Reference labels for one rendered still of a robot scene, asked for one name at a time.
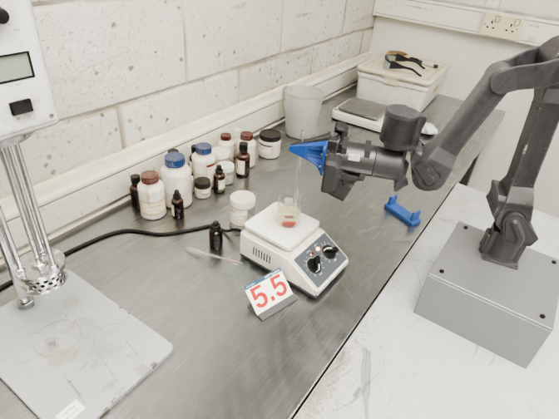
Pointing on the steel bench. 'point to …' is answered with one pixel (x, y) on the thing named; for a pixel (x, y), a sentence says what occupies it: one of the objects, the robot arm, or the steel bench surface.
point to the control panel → (320, 260)
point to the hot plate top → (265, 219)
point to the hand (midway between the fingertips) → (308, 150)
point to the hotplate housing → (284, 259)
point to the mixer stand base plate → (76, 352)
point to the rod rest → (403, 212)
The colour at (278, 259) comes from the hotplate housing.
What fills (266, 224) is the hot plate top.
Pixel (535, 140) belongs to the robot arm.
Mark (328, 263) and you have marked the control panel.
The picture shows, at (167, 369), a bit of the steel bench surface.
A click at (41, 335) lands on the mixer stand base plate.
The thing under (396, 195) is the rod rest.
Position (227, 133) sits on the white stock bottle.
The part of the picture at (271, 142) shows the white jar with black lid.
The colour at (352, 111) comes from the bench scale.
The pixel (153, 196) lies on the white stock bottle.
